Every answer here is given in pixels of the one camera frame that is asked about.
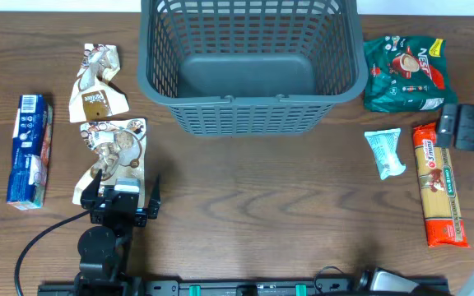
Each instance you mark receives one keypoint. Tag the beige cookie pouch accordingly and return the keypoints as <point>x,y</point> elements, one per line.
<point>121,147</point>

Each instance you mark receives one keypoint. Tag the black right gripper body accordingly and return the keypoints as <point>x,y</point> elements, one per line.
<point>467,136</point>

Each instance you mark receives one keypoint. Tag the small light teal sachet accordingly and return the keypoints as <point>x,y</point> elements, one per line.
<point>384,146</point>

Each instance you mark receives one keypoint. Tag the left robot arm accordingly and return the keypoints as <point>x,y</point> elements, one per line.
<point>104,248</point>

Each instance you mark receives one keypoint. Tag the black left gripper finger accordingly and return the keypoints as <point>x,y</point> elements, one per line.
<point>90,195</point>
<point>155,200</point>

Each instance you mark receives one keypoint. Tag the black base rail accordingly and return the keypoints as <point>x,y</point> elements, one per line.
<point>241,288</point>

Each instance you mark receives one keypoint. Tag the blue carton box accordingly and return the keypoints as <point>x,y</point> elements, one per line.
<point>31,143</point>

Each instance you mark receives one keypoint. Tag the crumpled beige Pantree pouch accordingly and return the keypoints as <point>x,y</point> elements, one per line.
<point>92,97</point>

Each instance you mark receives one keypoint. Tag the orange spaghetti packet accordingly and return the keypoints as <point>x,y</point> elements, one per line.
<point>441,210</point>

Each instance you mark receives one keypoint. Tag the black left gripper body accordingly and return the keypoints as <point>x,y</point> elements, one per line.
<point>99,213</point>

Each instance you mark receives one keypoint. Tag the green Nescafe coffee bag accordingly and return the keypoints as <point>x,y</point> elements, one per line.
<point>407,74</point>

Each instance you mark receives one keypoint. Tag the grey plastic basket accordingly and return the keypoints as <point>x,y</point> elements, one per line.
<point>250,67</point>

